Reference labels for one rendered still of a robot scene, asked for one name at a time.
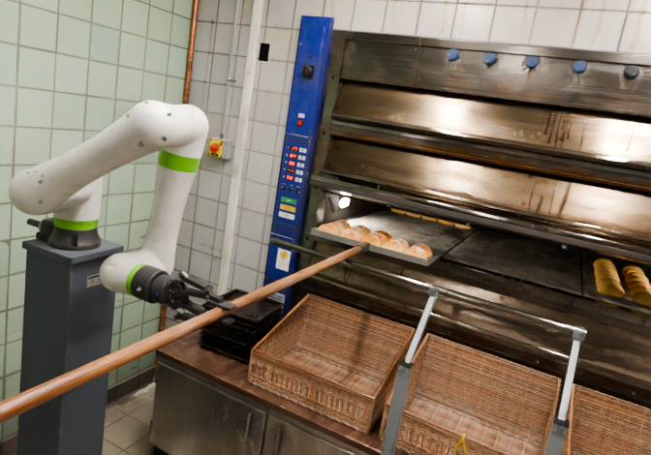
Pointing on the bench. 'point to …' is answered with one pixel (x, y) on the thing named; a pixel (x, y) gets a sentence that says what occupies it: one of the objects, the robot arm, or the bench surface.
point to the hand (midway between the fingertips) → (221, 311)
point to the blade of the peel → (384, 248)
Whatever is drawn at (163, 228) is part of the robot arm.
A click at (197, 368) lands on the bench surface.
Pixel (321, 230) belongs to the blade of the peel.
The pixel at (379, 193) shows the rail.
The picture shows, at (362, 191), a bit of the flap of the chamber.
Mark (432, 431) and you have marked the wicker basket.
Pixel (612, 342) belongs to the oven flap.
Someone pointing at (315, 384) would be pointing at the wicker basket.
